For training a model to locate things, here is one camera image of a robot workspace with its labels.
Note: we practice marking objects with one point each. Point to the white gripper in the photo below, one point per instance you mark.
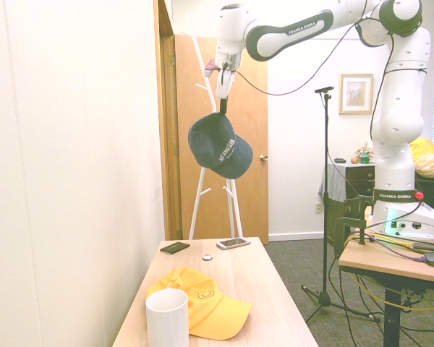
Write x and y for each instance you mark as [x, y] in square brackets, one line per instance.
[225, 85]

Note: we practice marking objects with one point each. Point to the navy blue baseball cap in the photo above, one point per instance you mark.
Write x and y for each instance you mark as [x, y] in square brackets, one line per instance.
[217, 141]

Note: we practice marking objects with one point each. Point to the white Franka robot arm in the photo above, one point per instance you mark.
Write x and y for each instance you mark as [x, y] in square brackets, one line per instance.
[285, 36]

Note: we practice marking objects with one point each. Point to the yellow baseball cap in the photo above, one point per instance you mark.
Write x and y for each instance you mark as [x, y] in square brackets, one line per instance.
[209, 307]

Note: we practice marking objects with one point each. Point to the brass door knob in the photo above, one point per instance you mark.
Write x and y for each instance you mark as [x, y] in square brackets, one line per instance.
[263, 157]

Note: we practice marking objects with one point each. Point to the white coat rack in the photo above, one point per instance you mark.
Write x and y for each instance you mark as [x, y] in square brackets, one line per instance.
[197, 202]

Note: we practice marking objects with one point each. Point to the wooden door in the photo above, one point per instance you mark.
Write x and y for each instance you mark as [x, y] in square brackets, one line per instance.
[253, 202]

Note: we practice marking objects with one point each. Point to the black tripod stand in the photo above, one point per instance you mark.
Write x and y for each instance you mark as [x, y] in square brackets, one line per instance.
[326, 180]

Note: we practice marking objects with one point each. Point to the grey cloth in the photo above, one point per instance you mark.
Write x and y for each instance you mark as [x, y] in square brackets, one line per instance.
[334, 180]

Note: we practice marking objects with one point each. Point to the white smartphone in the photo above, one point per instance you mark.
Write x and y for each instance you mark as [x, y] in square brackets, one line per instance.
[233, 243]

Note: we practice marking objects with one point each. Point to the orange fruit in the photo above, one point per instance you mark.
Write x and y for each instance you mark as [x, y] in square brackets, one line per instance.
[354, 159]

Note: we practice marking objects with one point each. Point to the small decorative figurine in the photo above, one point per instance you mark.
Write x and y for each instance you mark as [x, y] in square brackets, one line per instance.
[364, 147]

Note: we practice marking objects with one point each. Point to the black wallet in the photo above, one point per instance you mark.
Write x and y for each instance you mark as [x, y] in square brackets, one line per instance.
[174, 248]

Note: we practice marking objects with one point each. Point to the green can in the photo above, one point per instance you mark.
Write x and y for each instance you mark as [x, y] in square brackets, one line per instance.
[366, 158]

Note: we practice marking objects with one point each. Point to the dark wooden dresser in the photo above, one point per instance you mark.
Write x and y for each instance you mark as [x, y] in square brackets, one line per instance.
[358, 177]

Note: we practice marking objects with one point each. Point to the small round white button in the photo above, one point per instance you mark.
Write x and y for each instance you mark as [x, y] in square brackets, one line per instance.
[207, 257]

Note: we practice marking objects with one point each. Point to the black metal clamp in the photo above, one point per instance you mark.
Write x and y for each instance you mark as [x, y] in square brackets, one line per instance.
[338, 231]

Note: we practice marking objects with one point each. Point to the plain yellow cushion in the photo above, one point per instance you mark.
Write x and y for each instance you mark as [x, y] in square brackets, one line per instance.
[425, 146]

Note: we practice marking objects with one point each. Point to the yellow patterned cushion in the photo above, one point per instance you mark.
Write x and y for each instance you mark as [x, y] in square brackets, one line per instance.
[432, 165]

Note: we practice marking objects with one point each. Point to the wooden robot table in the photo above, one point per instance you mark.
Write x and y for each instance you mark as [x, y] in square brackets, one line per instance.
[376, 260]

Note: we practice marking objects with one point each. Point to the white mug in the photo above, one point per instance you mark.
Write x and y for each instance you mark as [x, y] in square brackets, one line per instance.
[167, 321]

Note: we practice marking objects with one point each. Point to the wooden door frame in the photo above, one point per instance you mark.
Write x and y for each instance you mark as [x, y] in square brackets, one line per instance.
[168, 144]

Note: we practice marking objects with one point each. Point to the black camera bar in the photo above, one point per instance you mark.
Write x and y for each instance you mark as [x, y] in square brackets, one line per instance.
[324, 89]

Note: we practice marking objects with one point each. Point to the framed wall picture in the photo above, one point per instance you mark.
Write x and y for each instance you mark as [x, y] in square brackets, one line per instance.
[356, 94]

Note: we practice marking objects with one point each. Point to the white wall outlet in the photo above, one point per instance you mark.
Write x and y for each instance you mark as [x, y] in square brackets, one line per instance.
[318, 208]

